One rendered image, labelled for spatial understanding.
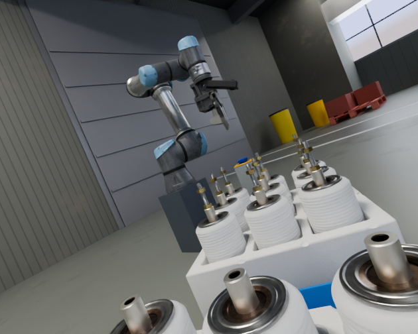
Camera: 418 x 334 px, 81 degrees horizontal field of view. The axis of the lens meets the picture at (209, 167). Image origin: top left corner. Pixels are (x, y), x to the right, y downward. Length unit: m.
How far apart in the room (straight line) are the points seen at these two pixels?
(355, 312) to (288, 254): 0.28
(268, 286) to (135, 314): 0.13
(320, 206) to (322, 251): 0.08
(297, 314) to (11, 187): 2.94
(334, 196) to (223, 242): 0.23
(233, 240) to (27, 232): 2.62
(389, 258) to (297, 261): 0.28
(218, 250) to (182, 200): 0.59
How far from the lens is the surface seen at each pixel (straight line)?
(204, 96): 0.92
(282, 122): 5.61
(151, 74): 0.99
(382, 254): 0.22
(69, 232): 3.06
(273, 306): 0.23
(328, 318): 0.33
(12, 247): 2.99
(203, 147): 1.22
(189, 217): 1.11
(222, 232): 0.52
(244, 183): 0.91
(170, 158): 1.15
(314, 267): 0.50
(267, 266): 0.50
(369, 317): 0.22
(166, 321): 0.28
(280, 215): 0.50
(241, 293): 0.23
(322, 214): 0.50
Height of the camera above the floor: 0.39
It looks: 2 degrees down
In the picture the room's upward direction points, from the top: 23 degrees counter-clockwise
